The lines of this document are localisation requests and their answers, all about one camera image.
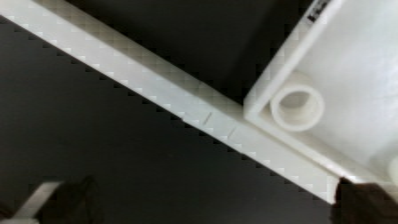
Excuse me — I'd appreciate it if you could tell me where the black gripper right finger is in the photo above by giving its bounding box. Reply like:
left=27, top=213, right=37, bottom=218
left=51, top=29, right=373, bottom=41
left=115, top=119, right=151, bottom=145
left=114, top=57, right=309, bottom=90
left=330, top=178, right=398, bottom=224

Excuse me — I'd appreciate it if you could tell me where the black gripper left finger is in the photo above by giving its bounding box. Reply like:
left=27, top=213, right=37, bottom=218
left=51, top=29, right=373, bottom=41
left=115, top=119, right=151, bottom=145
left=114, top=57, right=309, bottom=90
left=0, top=176, right=108, bottom=224

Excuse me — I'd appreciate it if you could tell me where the white square tabletop tray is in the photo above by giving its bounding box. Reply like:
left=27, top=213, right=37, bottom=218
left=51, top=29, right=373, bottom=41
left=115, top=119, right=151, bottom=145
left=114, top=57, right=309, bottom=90
left=243, top=0, right=398, bottom=185

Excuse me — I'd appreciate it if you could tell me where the white front rail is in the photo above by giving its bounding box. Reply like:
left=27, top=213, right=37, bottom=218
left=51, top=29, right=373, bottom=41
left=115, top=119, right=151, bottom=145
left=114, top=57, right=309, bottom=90
left=0, top=0, right=339, bottom=201

